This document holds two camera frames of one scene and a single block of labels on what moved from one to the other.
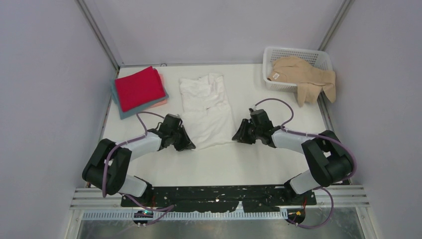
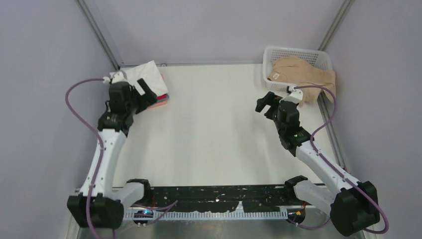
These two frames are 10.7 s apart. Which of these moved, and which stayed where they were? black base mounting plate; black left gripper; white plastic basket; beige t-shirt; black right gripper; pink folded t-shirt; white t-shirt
Moved: white t-shirt; black right gripper; black left gripper
Stayed: pink folded t-shirt; black base mounting plate; white plastic basket; beige t-shirt
